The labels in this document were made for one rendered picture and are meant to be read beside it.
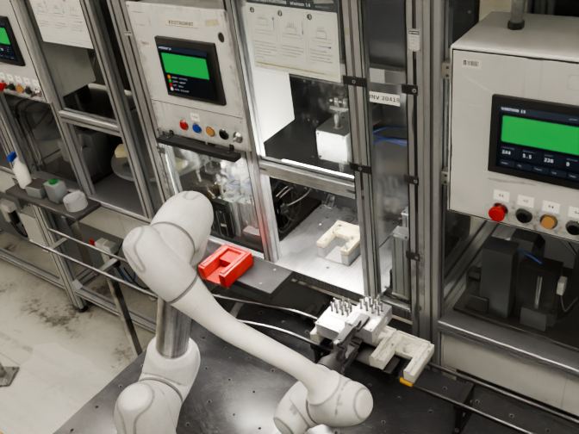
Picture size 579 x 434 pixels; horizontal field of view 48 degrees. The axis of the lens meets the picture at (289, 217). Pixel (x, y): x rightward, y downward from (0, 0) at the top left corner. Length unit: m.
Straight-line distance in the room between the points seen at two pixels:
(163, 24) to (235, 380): 1.20
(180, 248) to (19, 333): 2.45
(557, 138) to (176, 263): 0.91
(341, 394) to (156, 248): 0.57
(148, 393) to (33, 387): 1.68
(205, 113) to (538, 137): 1.08
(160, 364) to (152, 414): 0.16
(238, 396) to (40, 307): 2.05
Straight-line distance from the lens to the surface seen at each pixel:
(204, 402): 2.24
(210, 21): 1.98
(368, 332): 1.95
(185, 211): 1.64
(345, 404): 1.61
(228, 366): 2.33
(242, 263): 2.30
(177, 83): 2.15
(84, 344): 3.68
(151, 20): 2.16
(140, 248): 1.54
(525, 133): 1.57
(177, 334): 1.93
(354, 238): 2.31
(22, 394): 3.57
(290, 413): 1.73
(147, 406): 1.94
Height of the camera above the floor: 2.35
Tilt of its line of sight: 34 degrees down
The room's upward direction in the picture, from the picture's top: 8 degrees counter-clockwise
